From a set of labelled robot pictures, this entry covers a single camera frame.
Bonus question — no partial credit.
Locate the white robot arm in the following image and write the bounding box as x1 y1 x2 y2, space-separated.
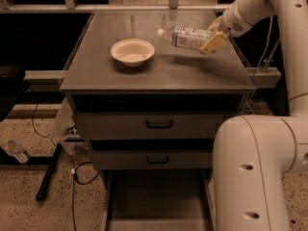
202 0 308 231

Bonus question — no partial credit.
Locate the grey middle drawer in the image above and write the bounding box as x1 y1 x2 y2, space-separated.
90 139 213 170

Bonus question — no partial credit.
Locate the grey top drawer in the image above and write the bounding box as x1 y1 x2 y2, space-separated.
72 93 245 141

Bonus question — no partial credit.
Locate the grey bottom drawer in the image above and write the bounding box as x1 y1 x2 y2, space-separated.
100 169 215 231

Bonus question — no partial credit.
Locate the blue labelled plastic bottle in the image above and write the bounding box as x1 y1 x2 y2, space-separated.
157 26 212 50

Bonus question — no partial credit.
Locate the grey drawer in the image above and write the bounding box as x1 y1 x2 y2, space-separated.
90 139 213 170
72 93 245 141
100 169 215 231

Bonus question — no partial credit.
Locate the black table at left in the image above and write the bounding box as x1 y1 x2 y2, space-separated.
0 64 31 121

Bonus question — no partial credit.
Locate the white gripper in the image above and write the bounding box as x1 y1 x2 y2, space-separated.
199 2 252 55

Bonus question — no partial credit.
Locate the grey drawer cabinet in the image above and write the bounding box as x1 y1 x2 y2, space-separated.
59 9 258 231

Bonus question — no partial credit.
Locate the white paper bowl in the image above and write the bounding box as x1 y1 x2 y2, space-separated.
111 38 155 67

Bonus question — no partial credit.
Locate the black cable on floor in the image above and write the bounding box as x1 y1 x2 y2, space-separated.
30 88 100 231

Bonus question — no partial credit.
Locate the black table leg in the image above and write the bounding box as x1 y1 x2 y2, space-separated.
36 143 63 201

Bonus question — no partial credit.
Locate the clear bottle on floor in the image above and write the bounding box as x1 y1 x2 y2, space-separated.
8 140 30 164

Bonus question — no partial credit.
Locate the white cable at right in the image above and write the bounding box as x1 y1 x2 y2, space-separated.
256 16 274 72

